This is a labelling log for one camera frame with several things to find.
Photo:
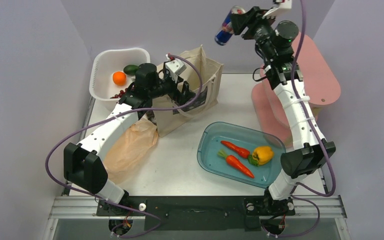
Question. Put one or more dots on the aluminium frame rail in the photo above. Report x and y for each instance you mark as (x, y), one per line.
(77, 207)

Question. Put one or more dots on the green avocado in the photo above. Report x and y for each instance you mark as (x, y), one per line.
(130, 69)

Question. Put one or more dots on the canvas tote bag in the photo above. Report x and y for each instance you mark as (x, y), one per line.
(211, 73)

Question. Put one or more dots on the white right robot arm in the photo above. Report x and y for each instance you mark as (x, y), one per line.
(310, 148)

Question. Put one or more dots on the orange fruit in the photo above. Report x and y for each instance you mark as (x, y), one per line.
(119, 78)

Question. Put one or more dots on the blue labelled bottle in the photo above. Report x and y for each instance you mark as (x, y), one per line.
(226, 30)

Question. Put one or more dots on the pink three-tier shelf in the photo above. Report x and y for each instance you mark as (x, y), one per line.
(319, 83)

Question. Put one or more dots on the orange plastic grocery bag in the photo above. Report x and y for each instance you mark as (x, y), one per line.
(128, 153)

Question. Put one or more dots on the white plastic basket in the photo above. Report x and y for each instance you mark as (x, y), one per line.
(101, 85)

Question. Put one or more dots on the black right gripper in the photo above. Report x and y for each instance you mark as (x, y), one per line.
(250, 20)

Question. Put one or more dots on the teal plastic tray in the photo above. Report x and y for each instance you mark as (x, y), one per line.
(243, 137)

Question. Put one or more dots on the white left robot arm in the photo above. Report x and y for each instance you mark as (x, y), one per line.
(83, 161)

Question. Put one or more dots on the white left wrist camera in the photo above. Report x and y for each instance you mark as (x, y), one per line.
(174, 68)

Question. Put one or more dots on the red grape bunch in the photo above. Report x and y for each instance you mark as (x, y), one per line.
(120, 94)

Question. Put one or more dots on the orange carrot with greens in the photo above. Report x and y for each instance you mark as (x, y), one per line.
(235, 163)

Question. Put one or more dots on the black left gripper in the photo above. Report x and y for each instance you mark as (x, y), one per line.
(181, 97)

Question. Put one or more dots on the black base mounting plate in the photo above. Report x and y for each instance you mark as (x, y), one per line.
(198, 213)

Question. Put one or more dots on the yellow bell pepper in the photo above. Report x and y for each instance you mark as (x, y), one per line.
(261, 156)

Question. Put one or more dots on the red chili pepper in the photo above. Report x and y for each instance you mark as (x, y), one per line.
(242, 152)

